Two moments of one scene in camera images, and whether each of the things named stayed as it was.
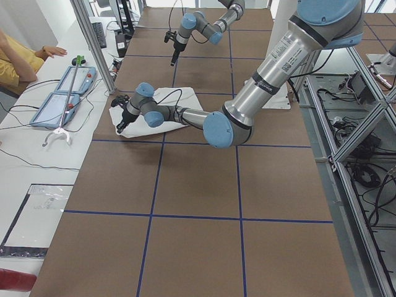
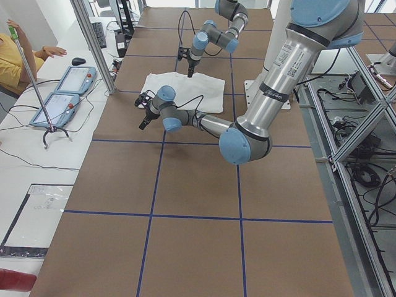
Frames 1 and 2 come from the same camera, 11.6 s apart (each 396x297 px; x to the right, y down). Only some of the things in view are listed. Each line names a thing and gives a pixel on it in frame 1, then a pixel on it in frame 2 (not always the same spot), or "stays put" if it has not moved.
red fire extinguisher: [11, 280] stays put
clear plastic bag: [30, 229] stays put
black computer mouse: [75, 62] stays put
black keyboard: [100, 34] stays put
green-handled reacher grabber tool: [61, 129] to [52, 129]
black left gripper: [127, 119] to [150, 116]
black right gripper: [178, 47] to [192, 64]
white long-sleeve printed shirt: [137, 125] to [198, 93]
